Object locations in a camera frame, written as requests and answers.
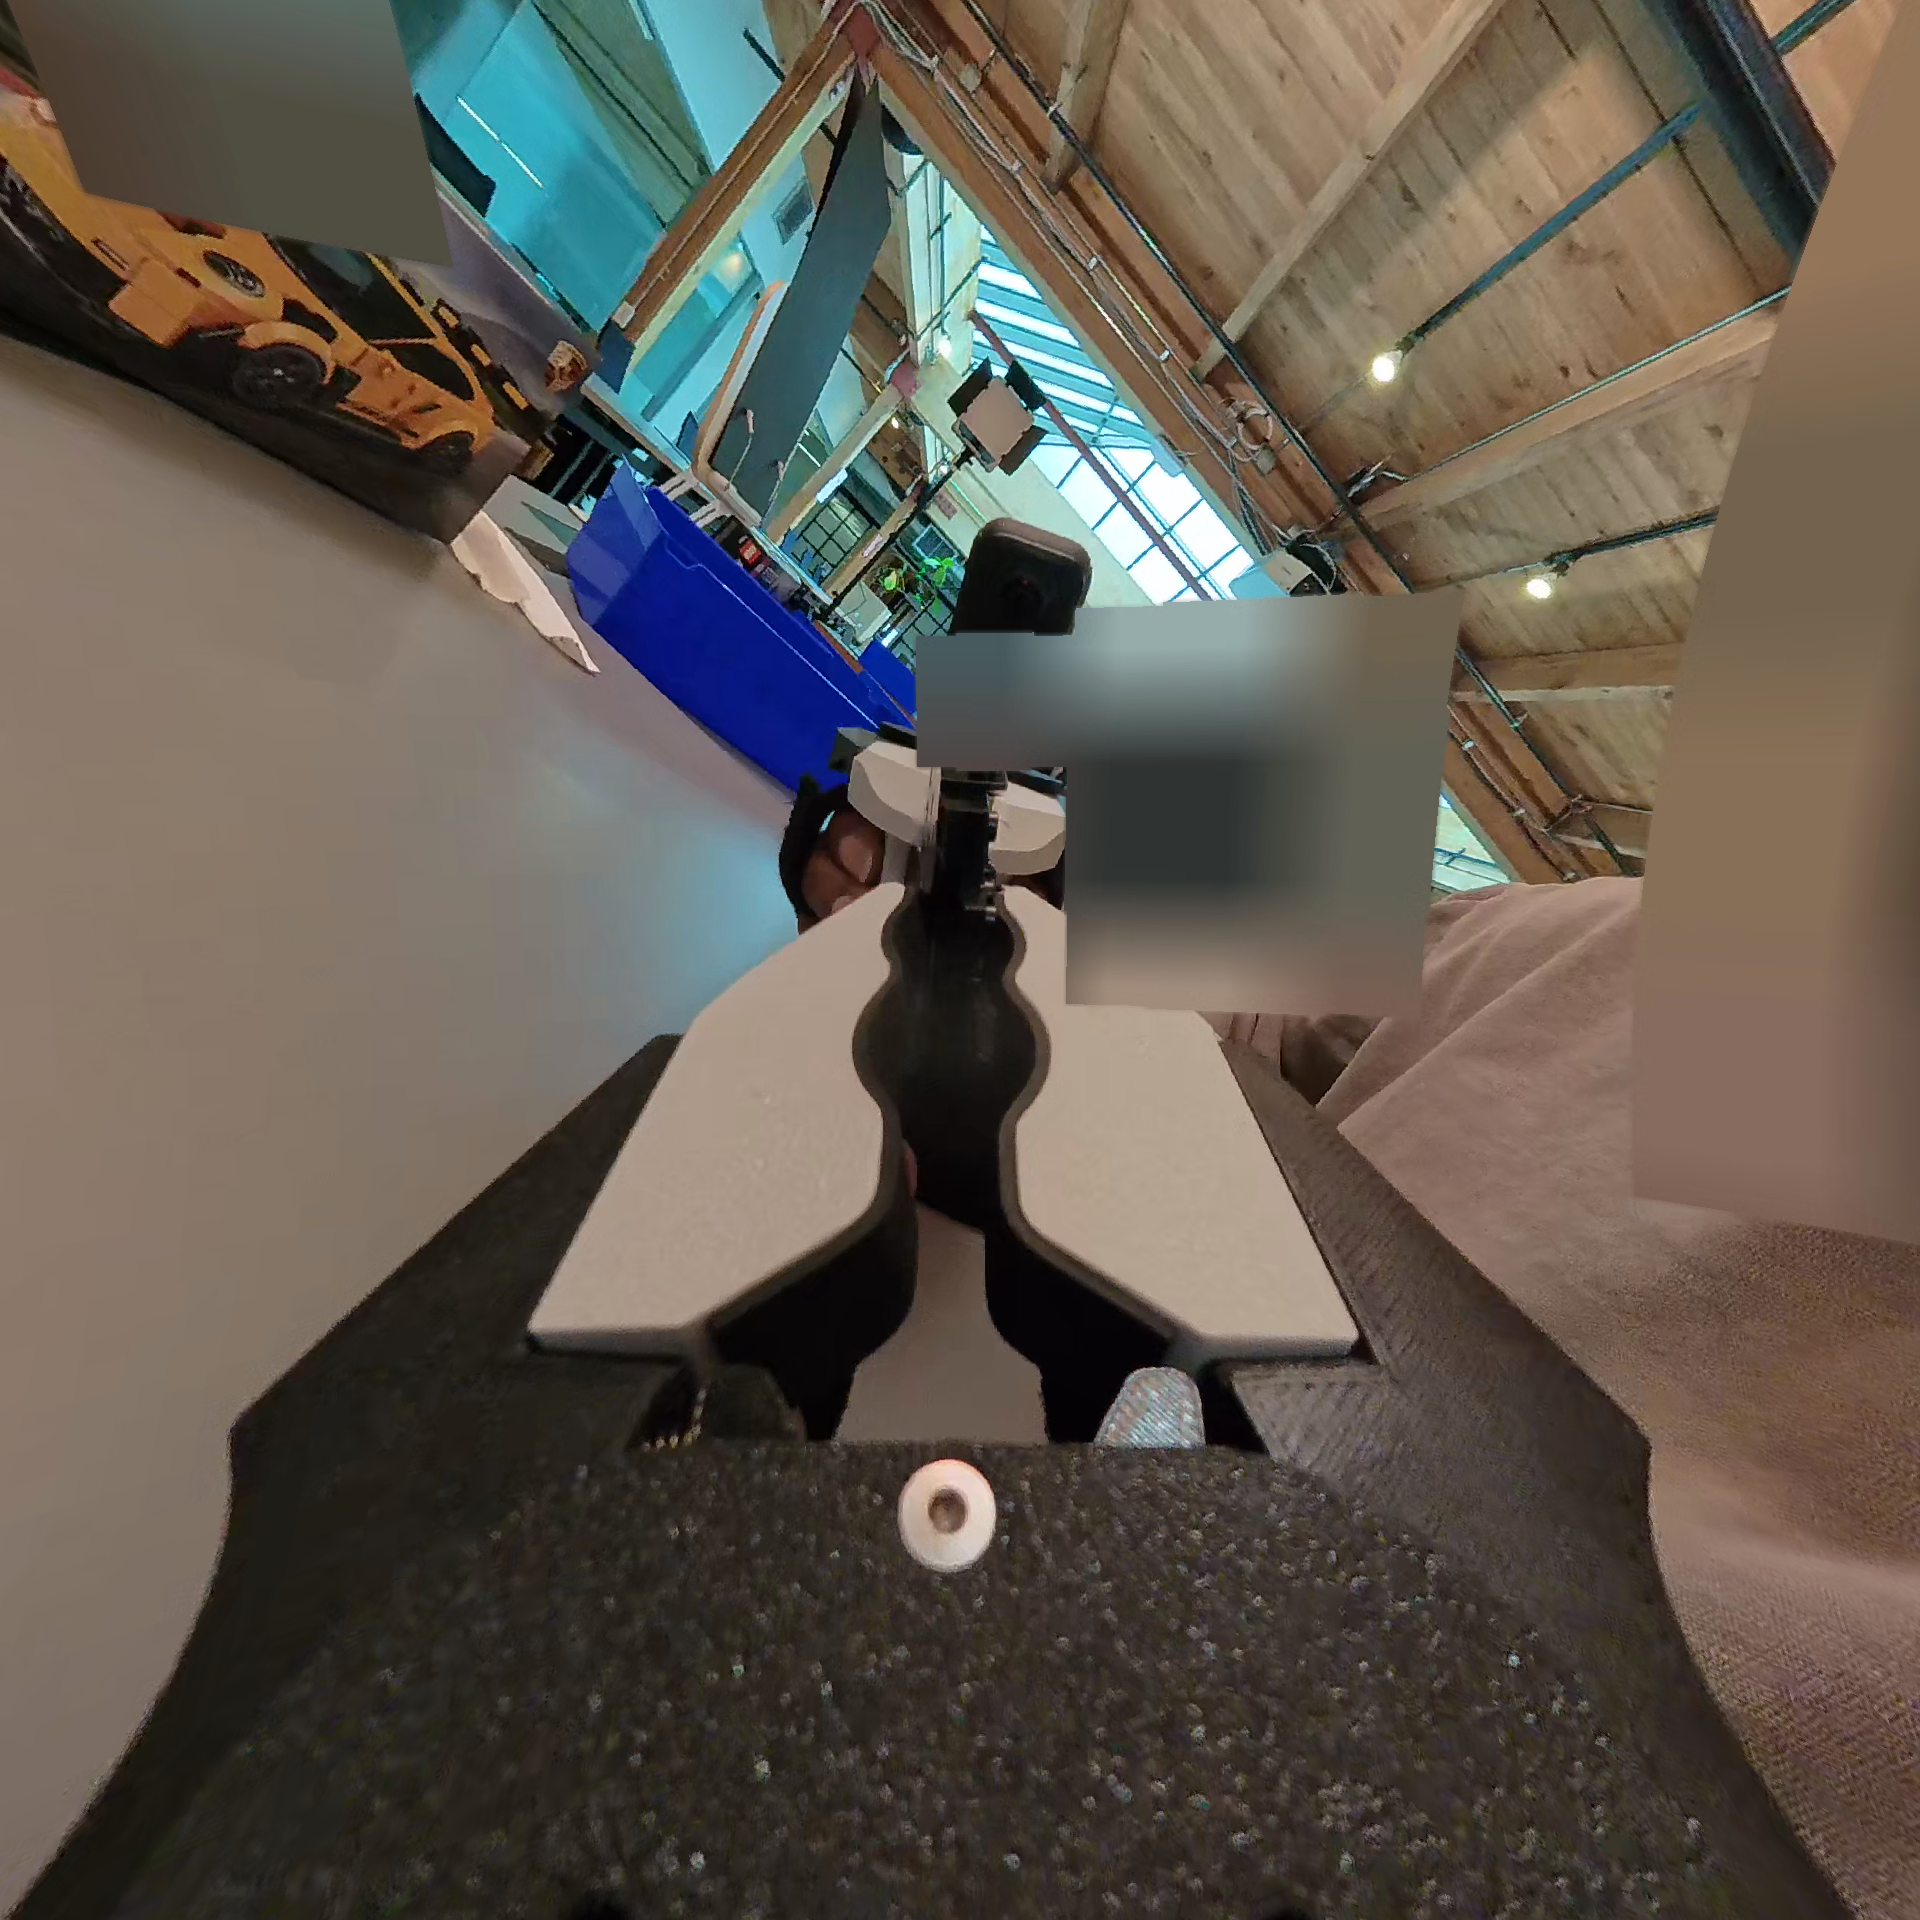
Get dark panel with wooden edge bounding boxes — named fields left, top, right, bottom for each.
left=696, top=71, right=899, bottom=530

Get studio light panel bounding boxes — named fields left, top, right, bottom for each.
left=946, top=356, right=1050, bottom=473

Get white crumpled paper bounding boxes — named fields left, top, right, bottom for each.
left=449, top=510, right=604, bottom=674

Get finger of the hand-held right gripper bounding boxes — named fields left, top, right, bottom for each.
left=848, top=743, right=942, bottom=889
left=990, top=784, right=1070, bottom=904

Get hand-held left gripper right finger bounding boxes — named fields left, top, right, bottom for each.
left=990, top=889, right=1360, bottom=1364

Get black toy brick car chassis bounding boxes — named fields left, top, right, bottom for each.
left=902, top=765, right=1010, bottom=1209

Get blue plastic storage bin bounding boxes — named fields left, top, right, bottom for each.
left=565, top=463, right=922, bottom=797

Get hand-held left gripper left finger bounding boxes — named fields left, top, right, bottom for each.
left=529, top=885, right=922, bottom=1356

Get toy set box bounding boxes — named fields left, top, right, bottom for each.
left=0, top=81, right=606, bottom=544

